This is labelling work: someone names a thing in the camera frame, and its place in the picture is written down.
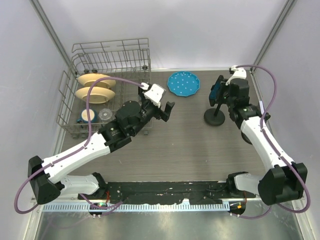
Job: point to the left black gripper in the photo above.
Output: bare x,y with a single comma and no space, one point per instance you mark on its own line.
164,115

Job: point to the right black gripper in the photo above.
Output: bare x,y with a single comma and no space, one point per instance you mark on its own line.
222,87

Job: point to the black phone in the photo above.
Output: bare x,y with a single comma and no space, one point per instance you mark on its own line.
214,96

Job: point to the black phone stand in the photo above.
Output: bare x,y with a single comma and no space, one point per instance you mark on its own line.
244,136
214,116

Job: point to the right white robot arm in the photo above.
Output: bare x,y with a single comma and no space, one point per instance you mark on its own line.
283,179

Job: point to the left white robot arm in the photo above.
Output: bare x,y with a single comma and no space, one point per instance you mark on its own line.
50,177

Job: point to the blue dotted plate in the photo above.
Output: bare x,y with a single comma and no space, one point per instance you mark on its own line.
183,83

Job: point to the clear glass cup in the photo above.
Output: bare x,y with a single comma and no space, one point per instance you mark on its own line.
105,115

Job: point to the lower beige plate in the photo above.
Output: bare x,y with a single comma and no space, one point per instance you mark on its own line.
98,95

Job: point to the beige plate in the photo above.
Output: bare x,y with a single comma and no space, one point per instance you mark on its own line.
88,79
98,95

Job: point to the blue mug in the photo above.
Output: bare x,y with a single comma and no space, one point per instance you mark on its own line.
84,116

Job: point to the upper beige plate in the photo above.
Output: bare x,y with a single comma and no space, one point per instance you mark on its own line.
88,79

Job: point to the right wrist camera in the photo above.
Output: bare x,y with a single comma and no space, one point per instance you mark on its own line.
236,73

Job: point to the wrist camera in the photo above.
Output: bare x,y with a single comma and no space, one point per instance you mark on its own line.
236,73
153,92

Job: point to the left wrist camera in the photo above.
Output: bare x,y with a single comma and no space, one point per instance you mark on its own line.
153,92

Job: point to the grey wire dish rack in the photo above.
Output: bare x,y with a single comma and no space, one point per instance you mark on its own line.
126,58

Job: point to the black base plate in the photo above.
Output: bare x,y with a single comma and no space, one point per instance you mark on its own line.
169,192

